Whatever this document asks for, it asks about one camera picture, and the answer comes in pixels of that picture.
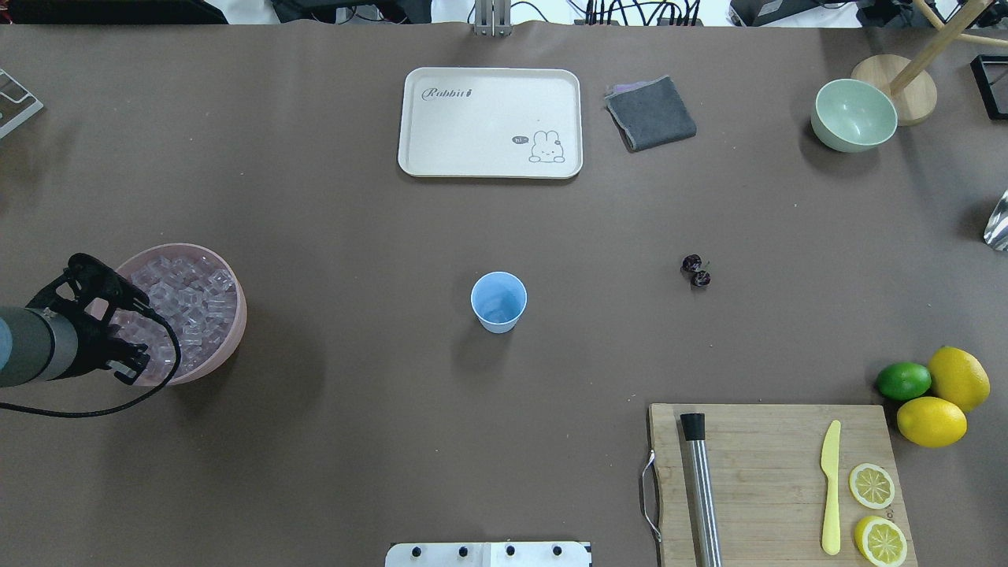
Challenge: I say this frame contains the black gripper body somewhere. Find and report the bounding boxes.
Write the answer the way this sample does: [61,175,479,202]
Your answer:
[60,312,150,385]

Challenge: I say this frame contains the clear ice cube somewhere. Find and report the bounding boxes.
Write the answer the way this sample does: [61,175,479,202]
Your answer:
[480,295,521,325]

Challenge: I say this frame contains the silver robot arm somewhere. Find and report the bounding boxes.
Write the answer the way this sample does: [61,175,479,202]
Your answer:
[1,306,150,387]

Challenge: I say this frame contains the pile of clear ice cubes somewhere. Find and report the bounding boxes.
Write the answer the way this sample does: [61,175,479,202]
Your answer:
[110,254,240,376]

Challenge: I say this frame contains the light blue plastic cup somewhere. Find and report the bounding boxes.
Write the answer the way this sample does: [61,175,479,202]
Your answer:
[469,272,527,334]

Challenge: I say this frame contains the dark red cherries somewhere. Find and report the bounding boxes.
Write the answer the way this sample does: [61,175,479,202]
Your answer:
[680,254,712,287]

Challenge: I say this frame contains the wooden cup tree stand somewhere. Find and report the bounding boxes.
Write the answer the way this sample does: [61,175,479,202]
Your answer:
[850,1,1006,127]

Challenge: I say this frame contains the metal ice scoop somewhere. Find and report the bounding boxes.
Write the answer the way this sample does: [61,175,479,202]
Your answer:
[982,191,1008,252]

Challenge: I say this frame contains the pink bowl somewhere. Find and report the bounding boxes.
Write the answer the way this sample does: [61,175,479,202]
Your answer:
[91,243,248,386]

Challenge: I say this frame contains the cream rabbit tray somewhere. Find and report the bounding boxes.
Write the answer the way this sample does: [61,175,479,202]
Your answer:
[397,67,584,180]

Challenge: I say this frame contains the grey folded cloth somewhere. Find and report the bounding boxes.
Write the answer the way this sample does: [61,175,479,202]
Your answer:
[604,76,698,152]

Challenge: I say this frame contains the steel muddler black tip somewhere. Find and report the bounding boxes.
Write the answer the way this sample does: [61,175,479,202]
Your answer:
[680,413,724,566]

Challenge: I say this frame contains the wooden cutting board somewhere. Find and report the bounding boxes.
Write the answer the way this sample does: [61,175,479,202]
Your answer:
[648,403,899,566]

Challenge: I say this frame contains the yellow plastic knife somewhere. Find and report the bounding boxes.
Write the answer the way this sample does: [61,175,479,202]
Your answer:
[820,420,842,556]

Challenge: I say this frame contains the mint green bowl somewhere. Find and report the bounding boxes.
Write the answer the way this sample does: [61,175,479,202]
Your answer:
[810,79,898,152]

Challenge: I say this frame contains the lower lemon slice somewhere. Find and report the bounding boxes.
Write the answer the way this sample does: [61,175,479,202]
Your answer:
[847,462,896,511]

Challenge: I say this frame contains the lemon slice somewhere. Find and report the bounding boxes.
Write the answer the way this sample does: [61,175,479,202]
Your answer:
[847,462,896,511]
[854,516,910,566]

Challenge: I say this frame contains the green lime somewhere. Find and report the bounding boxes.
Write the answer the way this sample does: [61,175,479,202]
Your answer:
[875,361,932,402]

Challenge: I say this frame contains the upper lemon slice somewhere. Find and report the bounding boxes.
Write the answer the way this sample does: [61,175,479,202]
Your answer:
[854,516,910,566]

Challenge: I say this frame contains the yellow lemon near board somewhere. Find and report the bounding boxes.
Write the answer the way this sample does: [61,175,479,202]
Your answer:
[896,396,968,448]

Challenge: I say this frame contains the yellow lemon outer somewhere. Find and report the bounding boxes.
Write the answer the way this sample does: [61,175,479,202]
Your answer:
[928,346,992,413]

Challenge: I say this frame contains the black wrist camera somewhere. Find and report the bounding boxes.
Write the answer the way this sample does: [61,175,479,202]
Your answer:
[26,254,154,324]

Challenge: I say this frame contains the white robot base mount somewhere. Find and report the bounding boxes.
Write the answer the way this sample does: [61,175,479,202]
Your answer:
[384,541,593,566]

